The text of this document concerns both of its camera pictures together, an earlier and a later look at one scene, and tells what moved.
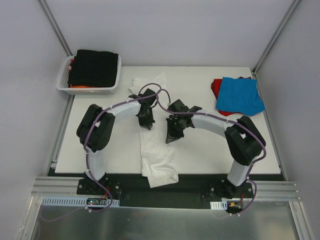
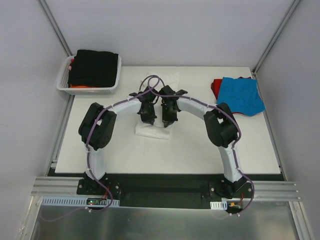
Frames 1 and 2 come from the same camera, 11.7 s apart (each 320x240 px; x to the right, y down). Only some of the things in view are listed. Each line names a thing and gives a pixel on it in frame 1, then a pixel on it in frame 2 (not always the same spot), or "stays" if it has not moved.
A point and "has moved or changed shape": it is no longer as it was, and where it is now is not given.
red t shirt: (215, 86) stays
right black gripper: (175, 126) -> (169, 111)
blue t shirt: (239, 95) stays
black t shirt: (93, 68) stays
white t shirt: (158, 159) has moved or changed shape
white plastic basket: (62, 82) stays
